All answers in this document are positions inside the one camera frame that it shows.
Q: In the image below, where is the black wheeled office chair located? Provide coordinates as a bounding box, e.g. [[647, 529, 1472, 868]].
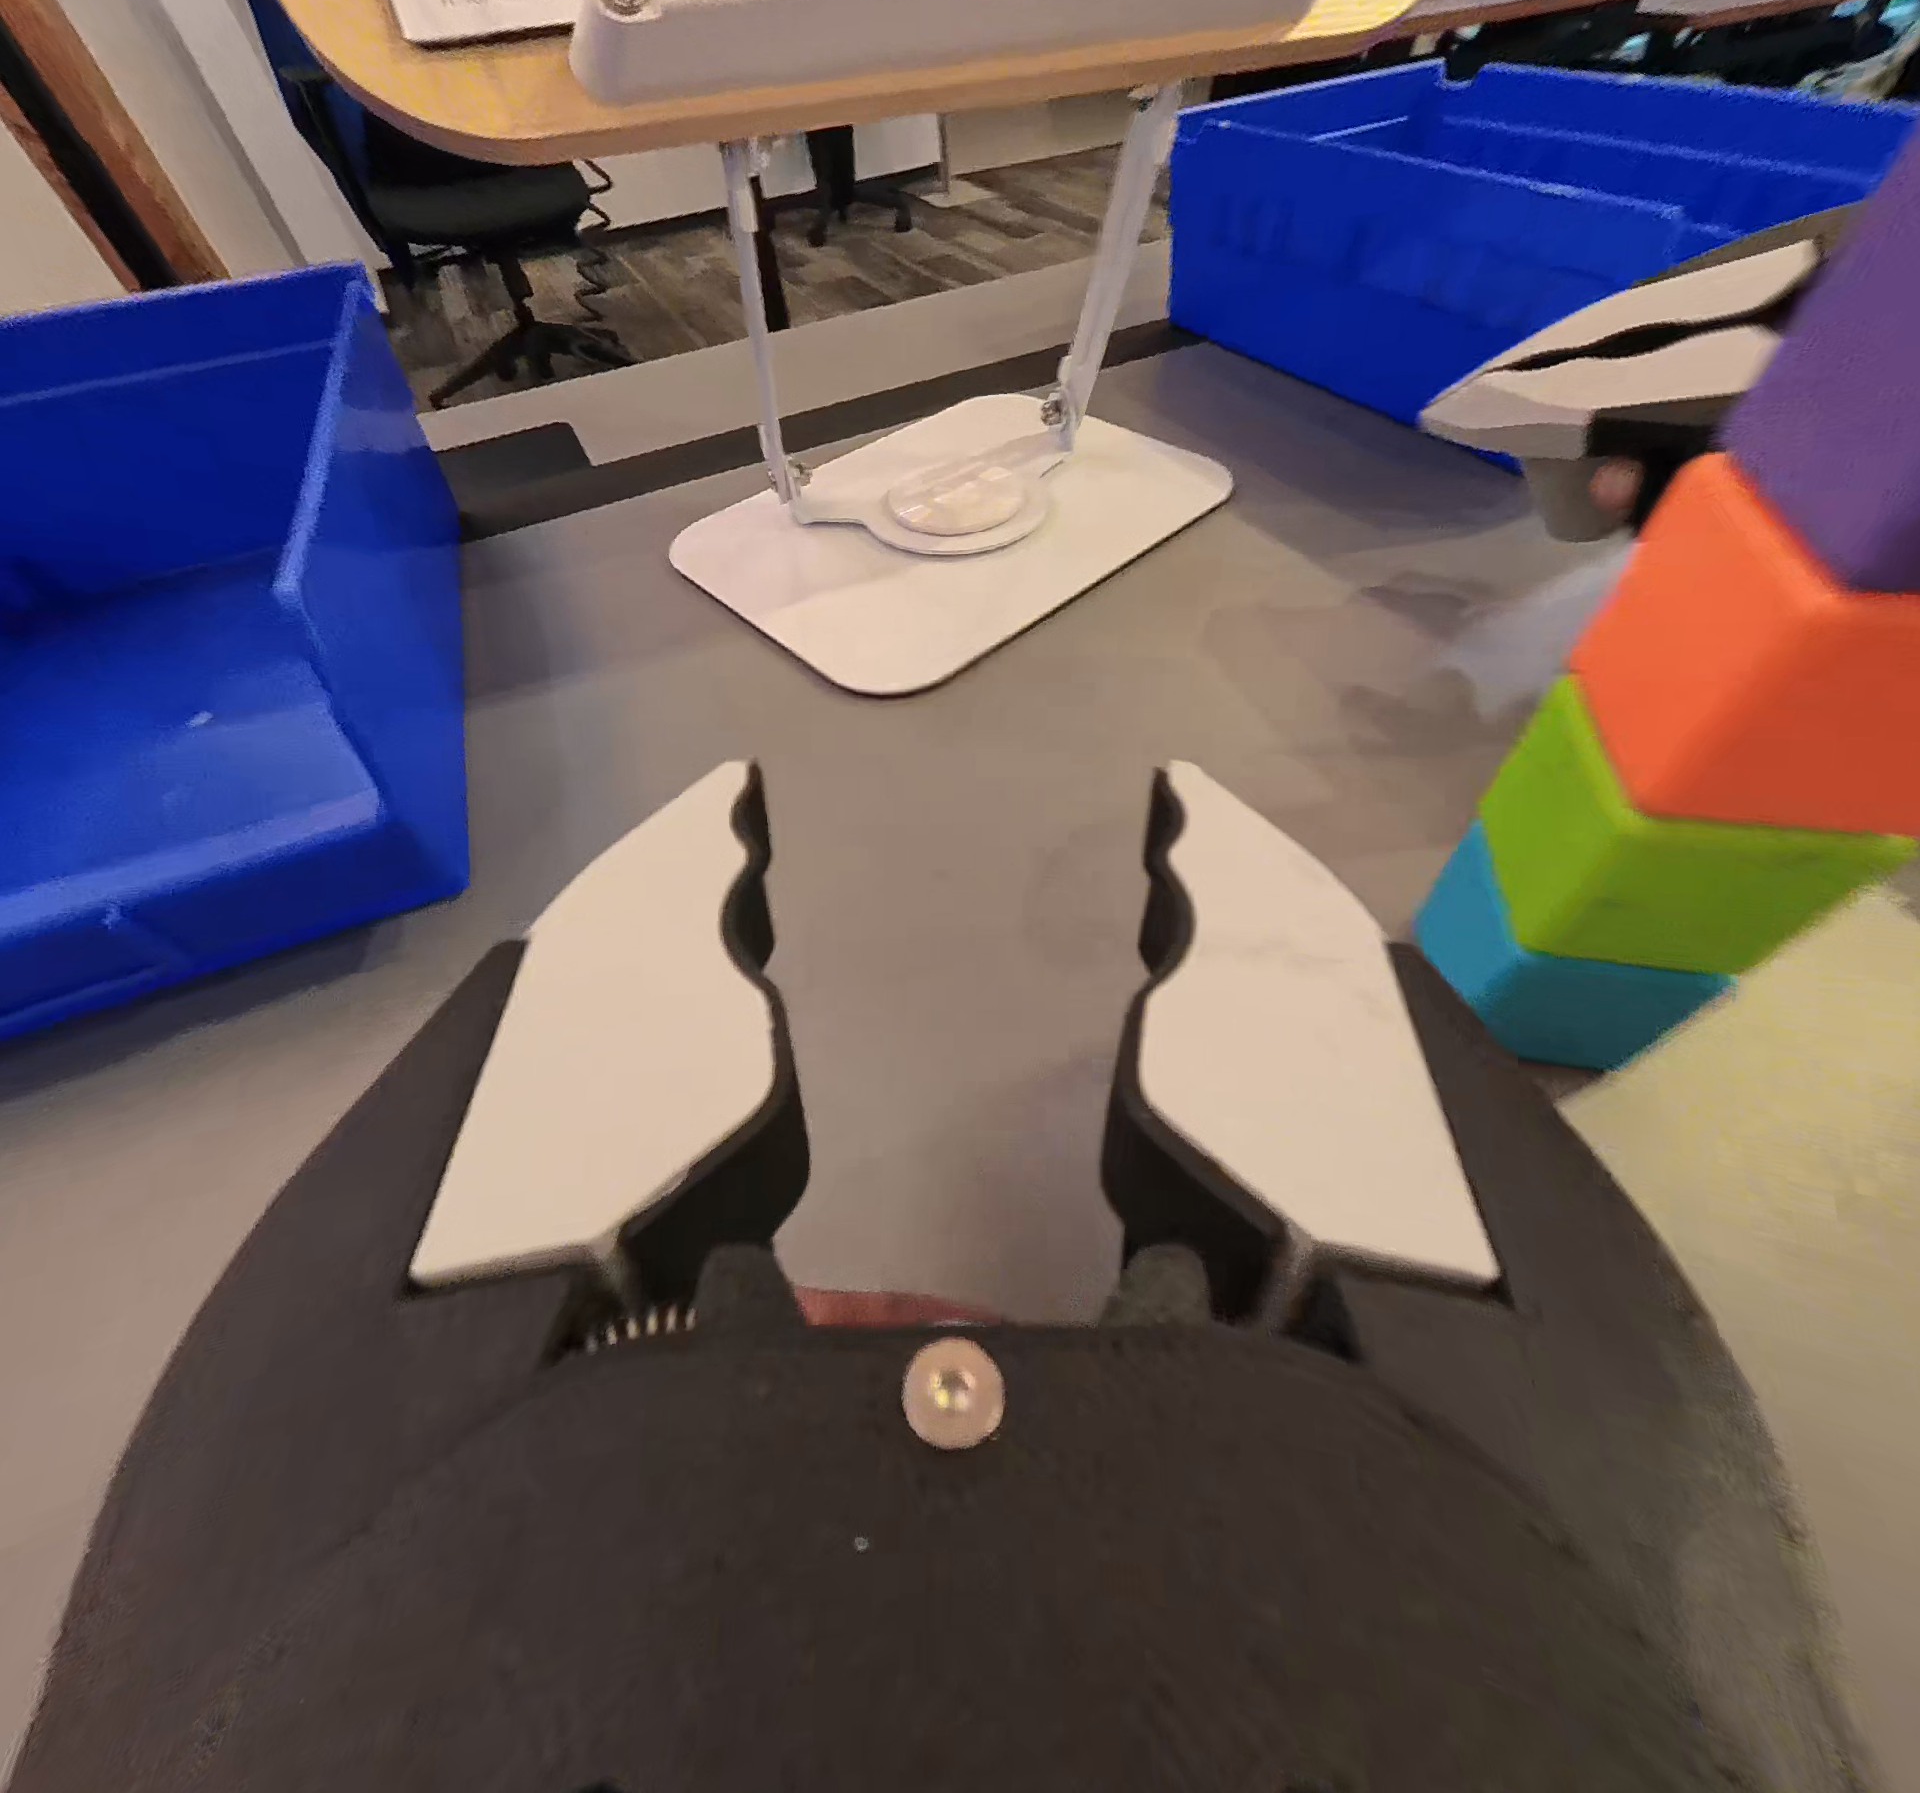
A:
[[359, 149, 635, 412], [802, 120, 921, 248]]

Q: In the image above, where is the orange cube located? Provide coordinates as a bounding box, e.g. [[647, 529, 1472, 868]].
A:
[[1567, 450, 1920, 836]]

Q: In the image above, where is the grey desk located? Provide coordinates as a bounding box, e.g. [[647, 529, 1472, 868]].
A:
[[0, 331, 1920, 1793]]

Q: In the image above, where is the blue plastic bin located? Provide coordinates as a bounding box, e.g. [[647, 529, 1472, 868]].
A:
[[1167, 60, 1920, 477], [0, 260, 474, 1046]]

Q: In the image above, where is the purple cube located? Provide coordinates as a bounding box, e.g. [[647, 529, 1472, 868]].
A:
[[1717, 158, 1920, 599]]

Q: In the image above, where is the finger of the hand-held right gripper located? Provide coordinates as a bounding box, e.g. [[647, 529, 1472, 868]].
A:
[[1414, 319, 1789, 463], [1458, 236, 1829, 382]]

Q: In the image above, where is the instruction board on stand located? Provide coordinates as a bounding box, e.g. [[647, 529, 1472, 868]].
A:
[[224, 0, 1460, 699]]

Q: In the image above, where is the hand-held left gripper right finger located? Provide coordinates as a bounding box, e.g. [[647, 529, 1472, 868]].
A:
[[1099, 760, 1505, 1327]]

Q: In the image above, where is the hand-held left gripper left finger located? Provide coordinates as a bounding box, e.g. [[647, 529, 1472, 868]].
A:
[[405, 759, 815, 1352]]

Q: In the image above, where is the teal cube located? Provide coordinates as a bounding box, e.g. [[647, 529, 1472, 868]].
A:
[[1414, 819, 1739, 1074]]

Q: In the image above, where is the wooden pillar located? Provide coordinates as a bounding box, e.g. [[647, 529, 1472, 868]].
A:
[[0, 0, 235, 297]]

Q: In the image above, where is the green cube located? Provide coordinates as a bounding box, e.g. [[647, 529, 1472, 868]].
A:
[[1477, 674, 1920, 977]]

